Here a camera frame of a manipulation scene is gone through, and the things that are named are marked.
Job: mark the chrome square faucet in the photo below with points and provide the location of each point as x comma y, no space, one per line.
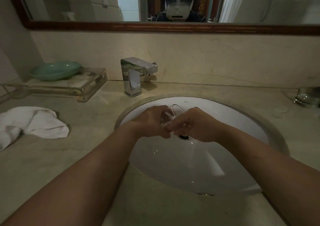
131,78

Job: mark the person's right fingers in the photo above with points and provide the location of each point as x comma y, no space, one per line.
175,127

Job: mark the person's left hand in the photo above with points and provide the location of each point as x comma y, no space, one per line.
147,121

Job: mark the person's right hand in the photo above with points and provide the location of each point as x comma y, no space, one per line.
197,126

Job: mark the wooden framed mirror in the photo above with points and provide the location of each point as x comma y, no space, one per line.
150,27

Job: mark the clear acrylic tray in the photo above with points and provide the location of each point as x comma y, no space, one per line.
85,86

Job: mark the clear drinking glass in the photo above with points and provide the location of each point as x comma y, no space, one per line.
175,111

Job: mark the person's left forearm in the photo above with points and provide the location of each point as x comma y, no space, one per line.
75,183

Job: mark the white oval sink basin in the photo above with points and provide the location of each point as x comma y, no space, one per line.
175,170

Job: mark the person's right forearm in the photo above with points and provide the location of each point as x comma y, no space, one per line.
270,173

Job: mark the white crumpled towel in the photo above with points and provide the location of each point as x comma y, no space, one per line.
37,121

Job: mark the green soap dish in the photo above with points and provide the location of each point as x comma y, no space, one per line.
53,71

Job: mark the person's left fingers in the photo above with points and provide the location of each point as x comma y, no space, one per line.
163,133

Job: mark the chrome sink drain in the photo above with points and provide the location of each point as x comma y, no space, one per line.
185,137

